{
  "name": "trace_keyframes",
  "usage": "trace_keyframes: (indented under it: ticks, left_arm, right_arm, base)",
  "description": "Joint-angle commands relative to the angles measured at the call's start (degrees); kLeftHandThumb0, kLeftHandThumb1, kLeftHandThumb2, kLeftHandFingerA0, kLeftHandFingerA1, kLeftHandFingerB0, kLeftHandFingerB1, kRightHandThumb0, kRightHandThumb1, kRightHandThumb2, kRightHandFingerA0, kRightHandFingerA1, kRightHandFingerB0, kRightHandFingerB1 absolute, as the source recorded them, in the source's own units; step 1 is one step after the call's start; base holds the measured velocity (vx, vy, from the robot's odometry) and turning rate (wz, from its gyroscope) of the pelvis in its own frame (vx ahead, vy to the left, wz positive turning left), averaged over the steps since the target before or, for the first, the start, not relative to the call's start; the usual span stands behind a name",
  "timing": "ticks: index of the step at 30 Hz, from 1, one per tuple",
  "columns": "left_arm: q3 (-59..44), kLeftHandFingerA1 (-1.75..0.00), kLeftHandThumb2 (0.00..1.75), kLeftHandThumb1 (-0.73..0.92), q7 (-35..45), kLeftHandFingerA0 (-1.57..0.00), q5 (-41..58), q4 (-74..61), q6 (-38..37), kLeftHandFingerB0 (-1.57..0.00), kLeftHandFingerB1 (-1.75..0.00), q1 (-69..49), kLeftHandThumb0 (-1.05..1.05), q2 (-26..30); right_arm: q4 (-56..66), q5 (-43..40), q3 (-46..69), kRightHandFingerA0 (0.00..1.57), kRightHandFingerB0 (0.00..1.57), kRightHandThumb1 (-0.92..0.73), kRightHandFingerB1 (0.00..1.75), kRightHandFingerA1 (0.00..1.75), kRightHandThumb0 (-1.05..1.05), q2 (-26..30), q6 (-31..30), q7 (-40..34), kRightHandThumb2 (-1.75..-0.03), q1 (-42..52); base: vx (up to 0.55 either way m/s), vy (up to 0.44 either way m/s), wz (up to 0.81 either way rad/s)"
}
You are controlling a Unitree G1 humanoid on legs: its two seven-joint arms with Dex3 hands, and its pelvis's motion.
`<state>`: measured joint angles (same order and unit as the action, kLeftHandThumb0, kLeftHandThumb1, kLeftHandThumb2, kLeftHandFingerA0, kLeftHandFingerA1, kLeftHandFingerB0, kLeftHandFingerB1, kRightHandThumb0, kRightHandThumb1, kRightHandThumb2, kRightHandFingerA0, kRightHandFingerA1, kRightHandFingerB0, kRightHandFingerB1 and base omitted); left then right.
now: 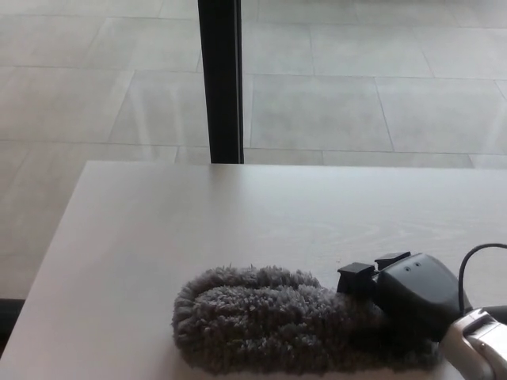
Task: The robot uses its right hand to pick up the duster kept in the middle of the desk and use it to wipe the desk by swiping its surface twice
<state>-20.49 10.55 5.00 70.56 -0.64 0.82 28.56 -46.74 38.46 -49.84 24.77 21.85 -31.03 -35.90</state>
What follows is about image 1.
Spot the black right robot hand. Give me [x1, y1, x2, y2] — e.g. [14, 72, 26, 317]
[336, 251, 473, 344]

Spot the grey fluffy microfibre duster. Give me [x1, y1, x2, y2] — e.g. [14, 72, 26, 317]
[170, 265, 441, 376]

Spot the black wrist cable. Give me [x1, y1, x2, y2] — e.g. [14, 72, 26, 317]
[458, 242, 507, 314]

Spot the black vertical window frame post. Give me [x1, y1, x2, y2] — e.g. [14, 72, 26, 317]
[196, 0, 245, 165]

